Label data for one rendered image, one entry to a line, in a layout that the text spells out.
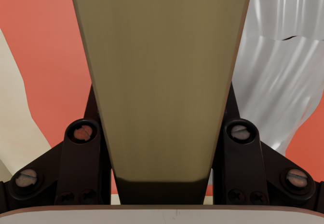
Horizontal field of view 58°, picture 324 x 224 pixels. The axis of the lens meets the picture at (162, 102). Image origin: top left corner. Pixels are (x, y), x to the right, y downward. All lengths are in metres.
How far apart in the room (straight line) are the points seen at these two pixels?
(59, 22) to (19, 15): 0.02
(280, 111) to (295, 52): 0.05
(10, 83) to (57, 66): 0.04
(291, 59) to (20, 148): 0.23
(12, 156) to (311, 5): 0.26
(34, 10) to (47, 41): 0.02
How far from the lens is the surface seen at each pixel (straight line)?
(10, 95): 0.23
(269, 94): 0.21
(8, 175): 0.32
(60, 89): 0.21
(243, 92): 0.20
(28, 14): 0.18
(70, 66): 0.20
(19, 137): 0.27
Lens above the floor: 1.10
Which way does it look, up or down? 44 degrees down
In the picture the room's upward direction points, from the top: 180 degrees counter-clockwise
